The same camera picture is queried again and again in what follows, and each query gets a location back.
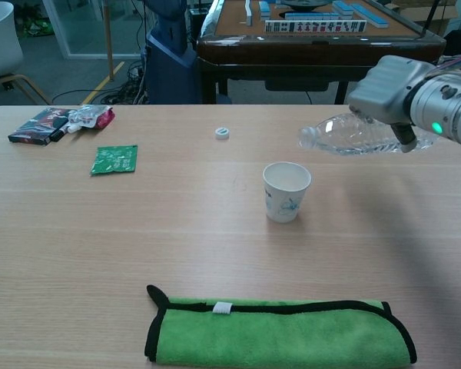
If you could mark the black marker pen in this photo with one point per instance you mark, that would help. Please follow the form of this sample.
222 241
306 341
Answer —
57 134

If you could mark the black tripod stand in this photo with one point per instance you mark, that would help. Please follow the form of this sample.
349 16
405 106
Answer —
430 17

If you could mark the green plastic bag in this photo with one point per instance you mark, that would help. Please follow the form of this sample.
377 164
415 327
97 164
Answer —
36 27

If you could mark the dark wood mahjong table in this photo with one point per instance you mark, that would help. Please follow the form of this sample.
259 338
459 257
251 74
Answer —
292 50

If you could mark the blue-backed mahjong tile row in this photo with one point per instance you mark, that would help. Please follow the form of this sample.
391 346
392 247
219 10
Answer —
370 16
311 16
343 8
264 10

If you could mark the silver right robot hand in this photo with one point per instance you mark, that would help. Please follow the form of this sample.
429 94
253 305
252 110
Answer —
384 92

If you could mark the dark mahjong table centre dome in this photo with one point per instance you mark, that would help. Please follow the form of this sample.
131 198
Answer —
305 4

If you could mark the white paper cup blue print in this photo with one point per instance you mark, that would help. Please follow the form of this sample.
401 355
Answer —
284 203

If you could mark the wooden pole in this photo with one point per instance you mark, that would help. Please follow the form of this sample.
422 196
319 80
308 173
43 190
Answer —
108 38

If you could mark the transparent plastic water bottle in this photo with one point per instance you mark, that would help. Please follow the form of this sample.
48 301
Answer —
349 134

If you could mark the green microfiber cloth black trim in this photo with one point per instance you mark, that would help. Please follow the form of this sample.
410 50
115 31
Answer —
272 334

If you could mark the red snack packet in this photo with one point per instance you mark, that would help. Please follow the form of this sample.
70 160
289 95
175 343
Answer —
107 119

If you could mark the green foil sachet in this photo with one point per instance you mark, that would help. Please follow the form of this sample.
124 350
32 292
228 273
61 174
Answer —
114 160

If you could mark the blue machine base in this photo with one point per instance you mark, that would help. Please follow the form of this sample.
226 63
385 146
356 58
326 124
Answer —
169 77

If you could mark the dark printed flat box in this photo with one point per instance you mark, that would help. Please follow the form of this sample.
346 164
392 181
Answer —
34 128

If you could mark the face-up mahjong tile row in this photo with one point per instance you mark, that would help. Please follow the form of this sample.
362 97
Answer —
315 26

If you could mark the white green bottle cap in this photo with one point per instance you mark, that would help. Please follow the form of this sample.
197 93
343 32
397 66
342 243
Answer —
221 133

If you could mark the white upright mahjong tile row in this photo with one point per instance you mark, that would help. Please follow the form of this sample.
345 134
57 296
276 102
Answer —
248 11

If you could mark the red and clear pouch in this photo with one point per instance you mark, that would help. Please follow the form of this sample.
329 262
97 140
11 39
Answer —
86 115

